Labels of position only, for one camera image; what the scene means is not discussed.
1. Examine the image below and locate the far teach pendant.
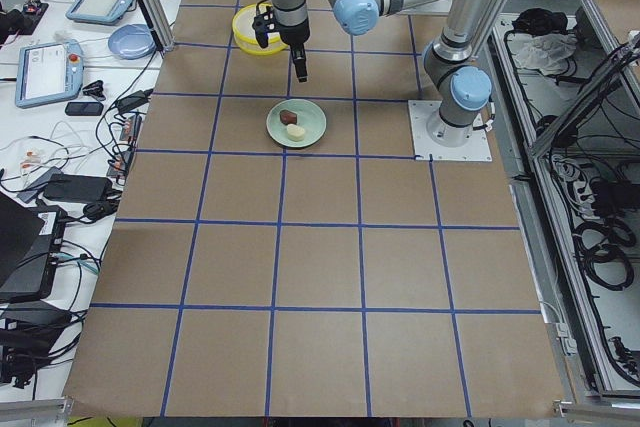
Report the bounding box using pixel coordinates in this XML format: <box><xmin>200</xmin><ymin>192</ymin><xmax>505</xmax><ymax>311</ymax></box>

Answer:
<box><xmin>66</xmin><ymin>0</ymin><xmax>134</xmax><ymax>25</ymax></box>

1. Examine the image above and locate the teach pendant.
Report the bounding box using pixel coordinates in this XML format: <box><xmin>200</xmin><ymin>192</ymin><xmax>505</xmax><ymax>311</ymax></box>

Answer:
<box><xmin>66</xmin><ymin>0</ymin><xmax>134</xmax><ymax>25</ymax></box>
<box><xmin>15</xmin><ymin>40</ymin><xmax>84</xmax><ymax>109</ymax></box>

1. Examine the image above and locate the near teach pendant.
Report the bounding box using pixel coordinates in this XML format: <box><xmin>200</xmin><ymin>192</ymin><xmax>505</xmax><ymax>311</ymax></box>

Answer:
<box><xmin>15</xmin><ymin>40</ymin><xmax>84</xmax><ymax>109</ymax></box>

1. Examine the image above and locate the brown steamed bun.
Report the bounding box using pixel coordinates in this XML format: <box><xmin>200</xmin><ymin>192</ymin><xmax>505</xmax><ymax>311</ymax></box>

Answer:
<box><xmin>279</xmin><ymin>109</ymin><xmax>298</xmax><ymax>125</ymax></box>

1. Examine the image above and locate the black power adapter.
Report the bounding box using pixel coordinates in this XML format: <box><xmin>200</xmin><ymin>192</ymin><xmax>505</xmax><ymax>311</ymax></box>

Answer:
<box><xmin>43</xmin><ymin>174</ymin><xmax>112</xmax><ymax>203</ymax></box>

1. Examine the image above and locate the black laptop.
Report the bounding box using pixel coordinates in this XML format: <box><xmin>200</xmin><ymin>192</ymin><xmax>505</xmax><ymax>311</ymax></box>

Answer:
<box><xmin>1</xmin><ymin>194</ymin><xmax>66</xmax><ymax>303</ymax></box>

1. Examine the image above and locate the centre yellow bamboo steamer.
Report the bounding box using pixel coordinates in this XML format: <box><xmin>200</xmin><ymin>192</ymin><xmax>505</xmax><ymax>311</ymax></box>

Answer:
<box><xmin>232</xmin><ymin>4</ymin><xmax>286</xmax><ymax>56</ymax></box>

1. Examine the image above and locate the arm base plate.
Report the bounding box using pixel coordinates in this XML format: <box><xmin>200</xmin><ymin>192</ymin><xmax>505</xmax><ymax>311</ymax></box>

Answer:
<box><xmin>408</xmin><ymin>100</ymin><xmax>492</xmax><ymax>162</ymax></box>

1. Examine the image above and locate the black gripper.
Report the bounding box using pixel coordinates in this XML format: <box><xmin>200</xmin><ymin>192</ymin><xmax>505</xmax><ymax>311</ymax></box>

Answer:
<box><xmin>252</xmin><ymin>4</ymin><xmax>310</xmax><ymax>83</ymax></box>

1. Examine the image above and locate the white steamed bun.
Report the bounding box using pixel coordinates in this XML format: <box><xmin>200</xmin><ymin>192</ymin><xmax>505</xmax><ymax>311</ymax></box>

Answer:
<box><xmin>285</xmin><ymin>124</ymin><xmax>306</xmax><ymax>142</ymax></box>

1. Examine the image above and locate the mint green plate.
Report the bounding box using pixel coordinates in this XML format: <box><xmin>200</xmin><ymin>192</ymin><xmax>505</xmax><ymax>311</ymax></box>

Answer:
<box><xmin>266</xmin><ymin>99</ymin><xmax>326</xmax><ymax>149</ymax></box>

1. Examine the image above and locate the blue plate on desk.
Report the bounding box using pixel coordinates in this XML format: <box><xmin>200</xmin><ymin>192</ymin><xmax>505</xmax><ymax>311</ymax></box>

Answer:
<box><xmin>107</xmin><ymin>24</ymin><xmax>156</xmax><ymax>60</ymax></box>

